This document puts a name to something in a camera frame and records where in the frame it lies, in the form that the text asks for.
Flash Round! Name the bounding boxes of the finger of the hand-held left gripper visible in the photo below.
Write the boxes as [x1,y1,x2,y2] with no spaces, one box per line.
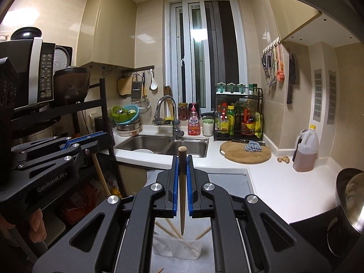
[11,131,108,155]
[17,136,113,174]

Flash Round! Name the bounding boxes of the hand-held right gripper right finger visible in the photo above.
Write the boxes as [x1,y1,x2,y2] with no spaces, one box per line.
[186,155,334,273]

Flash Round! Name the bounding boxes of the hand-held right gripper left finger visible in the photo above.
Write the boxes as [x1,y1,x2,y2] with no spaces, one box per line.
[33,155,181,273]

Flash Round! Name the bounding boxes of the wooden chopstick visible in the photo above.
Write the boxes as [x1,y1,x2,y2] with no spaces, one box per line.
[178,146,187,236]

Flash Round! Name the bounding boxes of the bunch of wooden chopsticks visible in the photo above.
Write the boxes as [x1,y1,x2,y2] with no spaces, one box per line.
[154,218,212,273]

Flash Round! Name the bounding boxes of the clear plastic utensil container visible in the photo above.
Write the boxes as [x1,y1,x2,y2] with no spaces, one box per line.
[152,222,212,260]

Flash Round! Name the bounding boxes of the person's left hand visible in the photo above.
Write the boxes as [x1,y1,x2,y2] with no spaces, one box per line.
[30,207,47,242]

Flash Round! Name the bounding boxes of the black metal shelving rack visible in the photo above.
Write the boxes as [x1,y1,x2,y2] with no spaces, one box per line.
[0,78,128,205]

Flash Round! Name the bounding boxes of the grey table mat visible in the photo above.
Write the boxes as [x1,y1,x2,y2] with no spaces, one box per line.
[146,168,253,273]

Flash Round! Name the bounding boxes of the crumpled plastic bags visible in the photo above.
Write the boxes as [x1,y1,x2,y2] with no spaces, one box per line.
[61,182,100,222]

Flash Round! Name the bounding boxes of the stacked green and blue basins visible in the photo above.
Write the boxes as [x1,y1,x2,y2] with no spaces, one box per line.
[111,105,141,137]

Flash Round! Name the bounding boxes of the large steel stock pot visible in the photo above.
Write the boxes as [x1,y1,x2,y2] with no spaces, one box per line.
[11,119,61,145]

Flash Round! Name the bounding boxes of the stainless steel sink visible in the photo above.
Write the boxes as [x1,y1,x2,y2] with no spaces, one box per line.
[114,135,209,158]

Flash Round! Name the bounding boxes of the dark brown rice cooker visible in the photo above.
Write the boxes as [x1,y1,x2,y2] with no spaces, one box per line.
[53,45,91,104]

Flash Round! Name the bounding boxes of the chrome kitchen faucet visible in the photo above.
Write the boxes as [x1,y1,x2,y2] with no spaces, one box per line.
[155,96,185,141]

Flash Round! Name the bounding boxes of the round wooden cutting board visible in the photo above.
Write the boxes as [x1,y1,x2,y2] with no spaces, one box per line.
[220,140,272,164]

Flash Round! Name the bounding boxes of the white jar with green lid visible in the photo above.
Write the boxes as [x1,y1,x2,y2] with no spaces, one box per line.
[202,118,214,137]

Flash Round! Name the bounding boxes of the small hanging wooden board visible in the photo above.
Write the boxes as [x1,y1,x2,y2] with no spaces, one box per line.
[117,75,134,96]

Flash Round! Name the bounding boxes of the hanging mesh strainer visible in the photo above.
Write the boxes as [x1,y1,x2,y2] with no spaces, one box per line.
[138,72,151,111]

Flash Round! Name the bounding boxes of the pink dish soap bottle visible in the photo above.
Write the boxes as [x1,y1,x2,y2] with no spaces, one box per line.
[188,102,201,136]

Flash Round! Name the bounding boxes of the metal grater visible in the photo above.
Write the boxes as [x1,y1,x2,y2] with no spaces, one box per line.
[131,73,143,103]

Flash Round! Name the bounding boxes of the red-filled glass jar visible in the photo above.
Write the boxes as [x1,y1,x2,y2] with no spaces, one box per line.
[178,102,189,121]

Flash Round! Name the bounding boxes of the black appliance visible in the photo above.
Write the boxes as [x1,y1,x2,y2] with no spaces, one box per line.
[0,57,22,191]

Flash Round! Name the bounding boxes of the white hanging ladle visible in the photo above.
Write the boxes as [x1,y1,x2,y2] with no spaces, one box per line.
[149,70,159,91]

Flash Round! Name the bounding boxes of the row of sauce bottles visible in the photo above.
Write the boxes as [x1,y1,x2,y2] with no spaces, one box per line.
[215,99,263,138]

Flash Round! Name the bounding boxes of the black microwave oven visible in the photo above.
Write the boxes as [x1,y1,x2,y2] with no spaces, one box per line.
[0,37,56,111]

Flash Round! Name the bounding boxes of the row of green-lidded spice jars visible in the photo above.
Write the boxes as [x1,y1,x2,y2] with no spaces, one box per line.
[216,82,258,96]

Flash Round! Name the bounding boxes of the black pot lid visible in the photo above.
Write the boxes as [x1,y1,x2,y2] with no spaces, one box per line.
[10,27,43,41]

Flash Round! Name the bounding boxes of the plastic cooking oil jug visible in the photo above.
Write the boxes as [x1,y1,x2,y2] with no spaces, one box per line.
[292,124,319,172]

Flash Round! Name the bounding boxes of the white framed window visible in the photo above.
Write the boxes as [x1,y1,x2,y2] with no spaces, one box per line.
[165,0,248,117]

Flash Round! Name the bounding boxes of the black glass gas stove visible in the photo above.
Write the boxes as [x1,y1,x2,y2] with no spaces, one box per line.
[288,207,364,273]

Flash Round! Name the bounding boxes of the hanging cleaver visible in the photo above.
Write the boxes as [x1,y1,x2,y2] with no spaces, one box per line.
[286,53,299,105]

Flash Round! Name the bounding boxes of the hanging kitchen tools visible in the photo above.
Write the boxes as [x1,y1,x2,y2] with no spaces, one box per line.
[261,41,286,87]

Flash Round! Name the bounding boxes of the black wok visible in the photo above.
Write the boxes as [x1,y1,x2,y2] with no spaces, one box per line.
[326,168,364,265]

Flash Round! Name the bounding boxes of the wooden stick handle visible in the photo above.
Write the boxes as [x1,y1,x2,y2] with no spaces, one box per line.
[93,154,110,197]

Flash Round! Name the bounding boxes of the wire sponge holder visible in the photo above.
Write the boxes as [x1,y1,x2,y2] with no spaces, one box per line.
[153,114,174,126]

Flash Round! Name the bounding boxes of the black wall hook rail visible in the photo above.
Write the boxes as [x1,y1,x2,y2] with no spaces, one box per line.
[121,65,155,76]

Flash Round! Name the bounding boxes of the black wire condiment rack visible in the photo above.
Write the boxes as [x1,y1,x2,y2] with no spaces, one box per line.
[214,88,264,141]

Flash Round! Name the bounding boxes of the beige wall cabinet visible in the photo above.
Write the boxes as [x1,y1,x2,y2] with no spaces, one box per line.
[246,0,360,47]
[76,0,137,68]

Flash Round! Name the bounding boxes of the wall vent grille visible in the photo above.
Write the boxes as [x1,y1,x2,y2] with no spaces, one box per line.
[326,70,337,125]
[313,69,324,121]

